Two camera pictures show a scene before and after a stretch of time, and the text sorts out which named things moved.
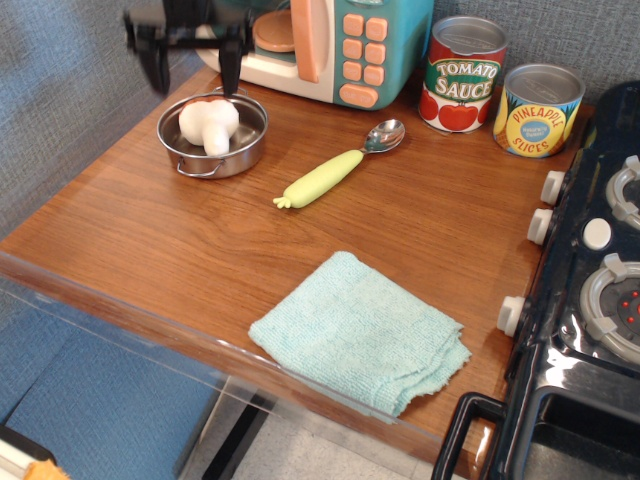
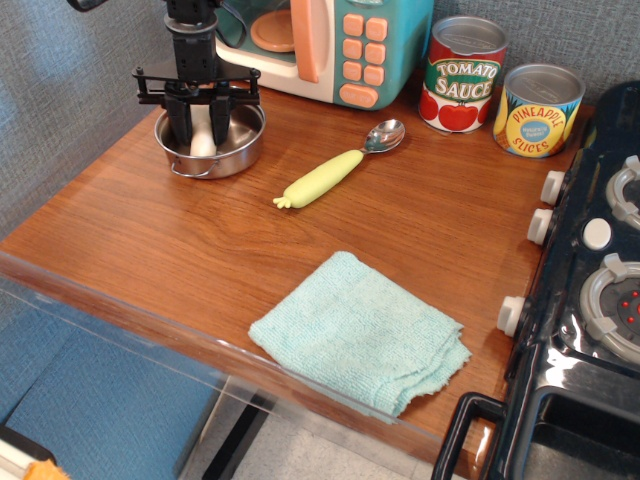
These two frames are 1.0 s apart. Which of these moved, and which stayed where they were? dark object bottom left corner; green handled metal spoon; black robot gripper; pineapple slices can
Moved: black robot gripper
Stayed: dark object bottom left corner; green handled metal spoon; pineapple slices can
